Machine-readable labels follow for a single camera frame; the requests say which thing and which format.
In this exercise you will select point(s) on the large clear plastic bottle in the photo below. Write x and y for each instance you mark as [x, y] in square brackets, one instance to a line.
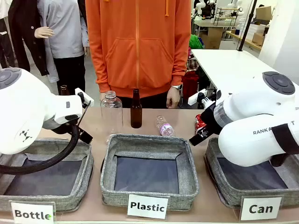
[111, 112]

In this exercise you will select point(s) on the silver wristwatch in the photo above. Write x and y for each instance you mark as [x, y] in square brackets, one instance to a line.
[177, 87]

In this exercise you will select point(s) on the white background table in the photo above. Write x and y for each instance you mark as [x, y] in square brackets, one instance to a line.
[224, 63]

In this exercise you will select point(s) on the brown glass bottle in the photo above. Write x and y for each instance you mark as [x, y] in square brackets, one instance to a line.
[64, 90]
[136, 114]

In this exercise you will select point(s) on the large cardboard box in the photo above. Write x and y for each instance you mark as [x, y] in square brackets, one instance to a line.
[211, 38]

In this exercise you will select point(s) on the mannequin in grey shirt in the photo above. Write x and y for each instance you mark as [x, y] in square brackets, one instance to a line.
[65, 30]

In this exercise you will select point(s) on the green cloth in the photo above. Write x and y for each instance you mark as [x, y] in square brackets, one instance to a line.
[195, 42]

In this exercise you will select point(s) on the crushed red can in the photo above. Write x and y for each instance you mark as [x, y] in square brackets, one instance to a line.
[199, 122]

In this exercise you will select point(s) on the person's right hand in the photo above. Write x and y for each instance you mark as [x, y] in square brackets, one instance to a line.
[102, 95]

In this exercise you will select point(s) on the white Plastic label sign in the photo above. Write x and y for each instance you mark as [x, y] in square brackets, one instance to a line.
[147, 206]

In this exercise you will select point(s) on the grey fabric basket labelled bottle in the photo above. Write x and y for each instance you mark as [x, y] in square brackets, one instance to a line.
[77, 186]

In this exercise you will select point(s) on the white Bottle label sign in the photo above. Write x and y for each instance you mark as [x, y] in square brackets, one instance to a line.
[32, 213]

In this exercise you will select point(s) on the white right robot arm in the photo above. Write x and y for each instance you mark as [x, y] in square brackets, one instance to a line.
[252, 130]

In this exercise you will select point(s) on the grey fabric basket labelled plastic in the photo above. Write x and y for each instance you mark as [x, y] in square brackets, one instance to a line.
[149, 144]

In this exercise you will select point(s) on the small pink-label plastic bottle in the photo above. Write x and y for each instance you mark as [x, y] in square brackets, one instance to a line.
[166, 128]

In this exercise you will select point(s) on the person's left hand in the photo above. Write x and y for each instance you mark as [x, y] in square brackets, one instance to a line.
[173, 98]

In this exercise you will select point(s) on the grey fabric basket labelled can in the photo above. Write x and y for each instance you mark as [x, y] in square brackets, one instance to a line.
[224, 186]

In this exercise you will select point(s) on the white Can label sign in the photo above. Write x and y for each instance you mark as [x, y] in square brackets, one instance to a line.
[261, 208]

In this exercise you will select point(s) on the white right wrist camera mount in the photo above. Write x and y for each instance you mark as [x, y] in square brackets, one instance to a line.
[195, 99]

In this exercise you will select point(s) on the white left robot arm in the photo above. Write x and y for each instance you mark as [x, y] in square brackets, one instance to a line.
[25, 105]

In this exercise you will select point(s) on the black stand pole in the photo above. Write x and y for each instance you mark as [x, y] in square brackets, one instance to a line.
[247, 23]

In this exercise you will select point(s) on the plaid cloth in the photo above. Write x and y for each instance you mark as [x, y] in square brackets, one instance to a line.
[192, 65]

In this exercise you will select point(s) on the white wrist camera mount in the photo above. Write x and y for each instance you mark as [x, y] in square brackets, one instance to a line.
[84, 99]
[195, 99]

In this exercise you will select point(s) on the red bag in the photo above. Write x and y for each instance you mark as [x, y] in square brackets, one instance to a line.
[190, 84]

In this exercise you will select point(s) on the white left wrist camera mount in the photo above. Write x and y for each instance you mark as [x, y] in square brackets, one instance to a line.
[84, 99]

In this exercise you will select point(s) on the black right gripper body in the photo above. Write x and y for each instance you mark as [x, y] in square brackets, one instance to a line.
[211, 119]

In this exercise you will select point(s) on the small cardboard box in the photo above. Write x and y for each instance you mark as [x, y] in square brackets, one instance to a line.
[264, 13]

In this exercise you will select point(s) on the person in orange hoodie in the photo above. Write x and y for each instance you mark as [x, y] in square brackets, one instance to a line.
[137, 46]

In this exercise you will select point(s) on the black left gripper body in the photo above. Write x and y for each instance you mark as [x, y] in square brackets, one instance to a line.
[61, 128]

